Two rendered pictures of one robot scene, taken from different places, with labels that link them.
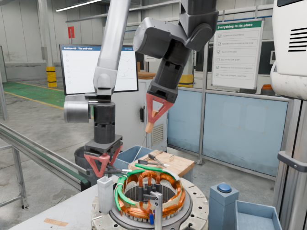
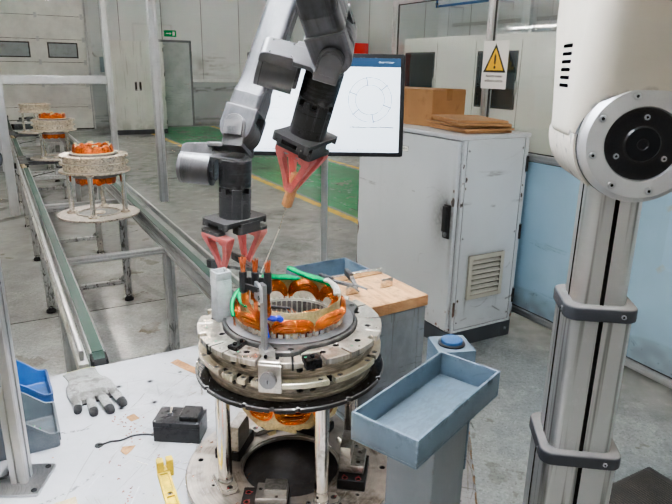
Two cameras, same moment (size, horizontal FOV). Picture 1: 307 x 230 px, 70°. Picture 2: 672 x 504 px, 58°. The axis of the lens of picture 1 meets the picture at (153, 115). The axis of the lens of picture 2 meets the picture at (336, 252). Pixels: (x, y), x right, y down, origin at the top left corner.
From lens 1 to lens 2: 54 cm
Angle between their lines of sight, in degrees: 20
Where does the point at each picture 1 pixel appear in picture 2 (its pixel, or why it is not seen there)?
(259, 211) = (475, 377)
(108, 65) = (245, 101)
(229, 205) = not seen: hidden behind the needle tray
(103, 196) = (215, 293)
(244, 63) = not seen: outside the picture
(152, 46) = (271, 77)
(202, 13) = (322, 34)
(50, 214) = (184, 355)
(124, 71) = (374, 112)
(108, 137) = (236, 211)
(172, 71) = (307, 114)
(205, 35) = (331, 64)
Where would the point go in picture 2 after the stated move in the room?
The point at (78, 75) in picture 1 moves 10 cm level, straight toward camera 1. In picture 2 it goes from (277, 116) to (273, 119)
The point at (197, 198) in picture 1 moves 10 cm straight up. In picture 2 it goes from (364, 331) to (366, 275)
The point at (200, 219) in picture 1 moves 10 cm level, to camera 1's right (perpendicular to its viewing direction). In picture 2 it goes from (343, 350) to (404, 362)
